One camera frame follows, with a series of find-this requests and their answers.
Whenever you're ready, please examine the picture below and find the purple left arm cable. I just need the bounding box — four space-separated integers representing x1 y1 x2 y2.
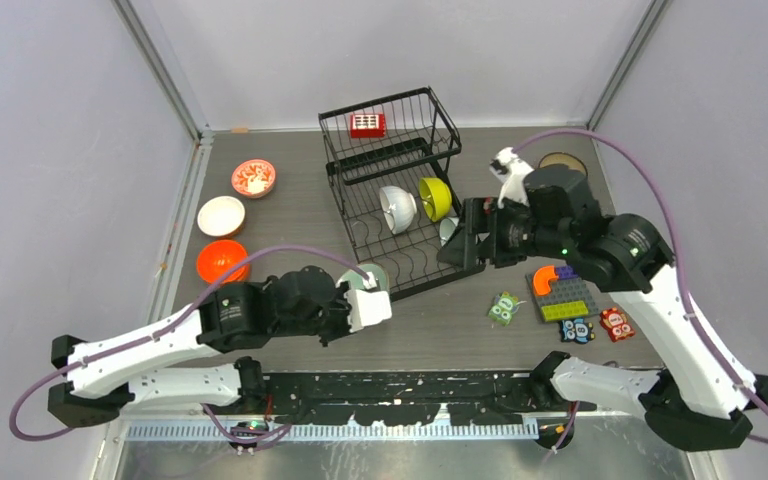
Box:
8 245 379 453

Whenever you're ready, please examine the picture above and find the dark blue glazed bowl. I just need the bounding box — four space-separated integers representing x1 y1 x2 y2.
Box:
538 152 589 177

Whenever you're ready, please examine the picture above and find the orange curved block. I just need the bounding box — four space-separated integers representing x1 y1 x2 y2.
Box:
531 265 558 297

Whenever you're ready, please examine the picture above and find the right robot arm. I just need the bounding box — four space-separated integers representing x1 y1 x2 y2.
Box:
438 165 768 452

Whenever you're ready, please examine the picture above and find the white ribbed bowl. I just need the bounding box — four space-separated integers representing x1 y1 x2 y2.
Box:
378 185 417 235

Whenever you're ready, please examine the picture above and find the red owl card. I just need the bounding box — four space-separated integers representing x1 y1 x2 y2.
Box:
600 307 636 343

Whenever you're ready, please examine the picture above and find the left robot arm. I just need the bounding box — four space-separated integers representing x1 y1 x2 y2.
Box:
47 266 359 428

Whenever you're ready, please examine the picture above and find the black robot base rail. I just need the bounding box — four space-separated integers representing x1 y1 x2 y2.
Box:
224 369 599 429

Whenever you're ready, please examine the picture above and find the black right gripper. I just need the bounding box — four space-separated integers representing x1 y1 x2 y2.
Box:
436 195 570 268

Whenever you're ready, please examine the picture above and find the black wire dish rack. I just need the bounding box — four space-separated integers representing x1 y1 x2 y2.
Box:
318 86 485 300

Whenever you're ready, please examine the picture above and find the yellow-green bowl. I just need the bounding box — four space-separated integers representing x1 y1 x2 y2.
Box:
419 177 453 222

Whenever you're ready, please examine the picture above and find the blue owl card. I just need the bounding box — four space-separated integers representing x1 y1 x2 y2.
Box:
559 318 595 345

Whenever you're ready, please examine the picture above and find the mint textured bowl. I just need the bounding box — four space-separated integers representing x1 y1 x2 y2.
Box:
438 216 459 246

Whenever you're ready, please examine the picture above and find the green owl toy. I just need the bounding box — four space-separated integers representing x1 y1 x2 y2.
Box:
487 291 520 326

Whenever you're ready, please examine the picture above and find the celadon bowl with flower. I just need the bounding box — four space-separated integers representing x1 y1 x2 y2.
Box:
337 263 390 292

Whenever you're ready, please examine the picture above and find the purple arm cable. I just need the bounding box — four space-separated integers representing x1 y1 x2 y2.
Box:
8 245 379 453
513 128 768 452

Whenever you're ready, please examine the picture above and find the white bowl red floral pattern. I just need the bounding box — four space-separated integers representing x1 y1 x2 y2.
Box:
231 159 277 198

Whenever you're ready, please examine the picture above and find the grey building block plate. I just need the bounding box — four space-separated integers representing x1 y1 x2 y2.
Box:
525 265 598 323

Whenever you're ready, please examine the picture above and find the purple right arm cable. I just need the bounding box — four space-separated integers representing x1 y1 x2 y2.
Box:
513 128 768 452

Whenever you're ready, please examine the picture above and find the red box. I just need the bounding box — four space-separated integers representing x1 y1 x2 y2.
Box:
348 113 387 139

